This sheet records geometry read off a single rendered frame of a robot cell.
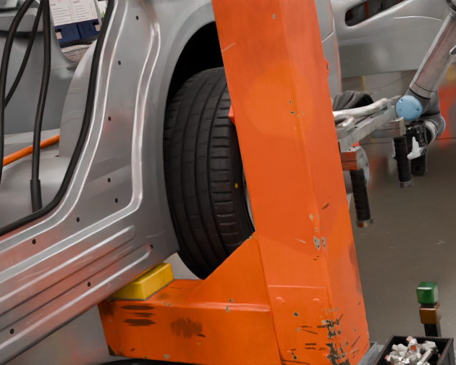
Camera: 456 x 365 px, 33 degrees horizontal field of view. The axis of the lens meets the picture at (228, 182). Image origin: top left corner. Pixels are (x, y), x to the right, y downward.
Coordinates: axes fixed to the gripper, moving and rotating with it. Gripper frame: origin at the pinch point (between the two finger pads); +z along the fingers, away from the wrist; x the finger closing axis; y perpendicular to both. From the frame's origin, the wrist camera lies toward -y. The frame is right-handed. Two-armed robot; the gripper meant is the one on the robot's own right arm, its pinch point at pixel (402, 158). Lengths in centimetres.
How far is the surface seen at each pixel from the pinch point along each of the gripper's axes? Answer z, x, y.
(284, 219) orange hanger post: 71, -2, 6
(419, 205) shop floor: -215, -70, -83
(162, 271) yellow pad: 61, -47, -11
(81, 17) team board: -416, -465, 67
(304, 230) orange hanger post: 71, 2, 4
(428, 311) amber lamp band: 53, 20, -23
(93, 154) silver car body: 73, -49, 24
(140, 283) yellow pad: 70, -47, -10
